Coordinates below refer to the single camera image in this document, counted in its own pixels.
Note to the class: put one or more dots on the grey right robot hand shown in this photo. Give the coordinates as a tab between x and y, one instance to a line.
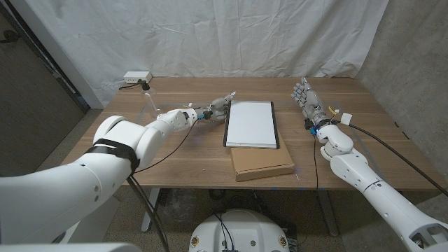
309	101

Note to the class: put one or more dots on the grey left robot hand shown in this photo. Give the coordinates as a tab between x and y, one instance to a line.
217	110

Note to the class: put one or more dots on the small black-framed whiteboard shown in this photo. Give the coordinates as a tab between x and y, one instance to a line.
250	124

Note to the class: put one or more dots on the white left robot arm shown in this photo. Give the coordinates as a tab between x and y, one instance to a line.
87	175

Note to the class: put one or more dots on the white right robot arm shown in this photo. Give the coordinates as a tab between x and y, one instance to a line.
367	182

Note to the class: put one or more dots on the flat cardboard packing box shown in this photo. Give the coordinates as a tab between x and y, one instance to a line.
260	162

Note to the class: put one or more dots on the clear plastic stand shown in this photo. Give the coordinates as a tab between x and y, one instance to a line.
153	105

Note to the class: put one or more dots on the white backdrop cloth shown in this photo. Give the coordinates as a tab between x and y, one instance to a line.
210	35

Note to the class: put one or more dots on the white power strip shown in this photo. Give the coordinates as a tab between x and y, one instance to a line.
137	76

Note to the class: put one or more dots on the grey table leg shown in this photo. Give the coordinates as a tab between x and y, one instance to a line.
328	213
152	210

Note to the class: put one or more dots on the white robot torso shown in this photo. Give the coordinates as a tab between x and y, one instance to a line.
238	231

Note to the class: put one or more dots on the dark perforated wall panel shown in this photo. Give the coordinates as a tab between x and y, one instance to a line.
31	115

